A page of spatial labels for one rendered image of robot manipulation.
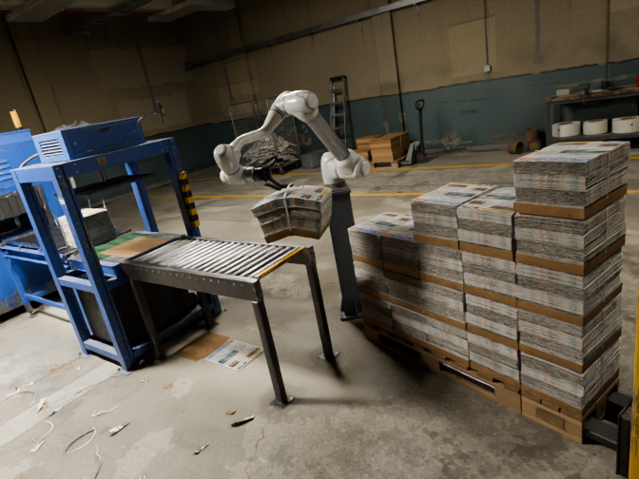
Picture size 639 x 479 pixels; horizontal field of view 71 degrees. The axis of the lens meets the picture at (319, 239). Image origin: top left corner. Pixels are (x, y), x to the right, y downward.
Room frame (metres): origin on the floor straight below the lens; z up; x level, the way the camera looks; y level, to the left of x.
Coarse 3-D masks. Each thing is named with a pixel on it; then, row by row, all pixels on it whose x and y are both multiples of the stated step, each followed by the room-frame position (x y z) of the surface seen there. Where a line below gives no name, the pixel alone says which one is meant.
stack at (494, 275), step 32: (384, 224) 2.70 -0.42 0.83; (384, 256) 2.52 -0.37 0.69; (416, 256) 2.31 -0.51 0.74; (448, 256) 2.12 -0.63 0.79; (480, 256) 1.97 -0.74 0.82; (384, 288) 2.56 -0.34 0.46; (416, 288) 2.32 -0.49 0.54; (448, 288) 2.13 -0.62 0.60; (480, 288) 1.97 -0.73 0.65; (512, 288) 1.83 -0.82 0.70; (384, 320) 2.59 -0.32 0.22; (416, 320) 2.35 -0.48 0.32; (480, 320) 1.98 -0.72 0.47; (512, 320) 1.84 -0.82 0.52; (448, 352) 2.18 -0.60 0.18; (480, 352) 1.99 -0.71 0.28; (512, 352) 1.84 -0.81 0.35
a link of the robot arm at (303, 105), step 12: (288, 96) 2.80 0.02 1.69; (300, 96) 2.73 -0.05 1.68; (312, 96) 2.74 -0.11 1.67; (288, 108) 2.80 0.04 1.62; (300, 108) 2.73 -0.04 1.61; (312, 108) 2.73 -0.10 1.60; (300, 120) 2.83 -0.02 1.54; (312, 120) 2.81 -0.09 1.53; (324, 120) 2.88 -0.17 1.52; (324, 132) 2.86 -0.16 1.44; (324, 144) 2.93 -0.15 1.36; (336, 144) 2.91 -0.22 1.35; (336, 156) 2.96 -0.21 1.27; (348, 156) 2.97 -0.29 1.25; (360, 156) 3.02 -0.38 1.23; (336, 168) 3.08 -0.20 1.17; (348, 168) 2.96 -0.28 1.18; (360, 168) 2.94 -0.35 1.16; (348, 180) 3.07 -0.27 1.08
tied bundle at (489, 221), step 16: (496, 192) 2.17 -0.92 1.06; (512, 192) 2.12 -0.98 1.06; (464, 208) 2.02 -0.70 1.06; (480, 208) 1.96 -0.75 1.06; (496, 208) 1.92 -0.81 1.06; (512, 208) 1.88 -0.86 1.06; (464, 224) 2.03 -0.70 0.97; (480, 224) 1.95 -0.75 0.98; (496, 224) 1.88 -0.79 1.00; (512, 224) 1.82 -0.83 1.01; (464, 240) 2.03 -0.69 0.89; (480, 240) 1.95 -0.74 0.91; (496, 240) 1.88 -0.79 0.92; (512, 240) 1.82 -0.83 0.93
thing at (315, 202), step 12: (300, 192) 2.50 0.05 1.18; (312, 192) 2.51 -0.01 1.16; (324, 192) 2.52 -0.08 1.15; (300, 204) 2.38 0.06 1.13; (312, 204) 2.37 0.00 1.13; (324, 204) 2.45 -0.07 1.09; (300, 216) 2.39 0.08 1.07; (312, 216) 2.37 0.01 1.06; (324, 216) 2.44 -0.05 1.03; (300, 228) 2.40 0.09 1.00; (312, 228) 2.38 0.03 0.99
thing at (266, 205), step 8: (280, 192) 2.64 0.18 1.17; (264, 200) 2.58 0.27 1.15; (272, 200) 2.44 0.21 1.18; (256, 208) 2.46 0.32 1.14; (264, 208) 2.45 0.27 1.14; (272, 208) 2.43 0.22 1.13; (280, 208) 2.42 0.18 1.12; (256, 216) 2.46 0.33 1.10; (264, 216) 2.45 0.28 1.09; (272, 216) 2.44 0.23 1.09; (280, 216) 2.43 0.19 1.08; (264, 224) 2.46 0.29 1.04; (272, 224) 2.44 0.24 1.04; (280, 224) 2.43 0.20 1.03; (264, 232) 2.47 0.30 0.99; (272, 232) 2.45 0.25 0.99
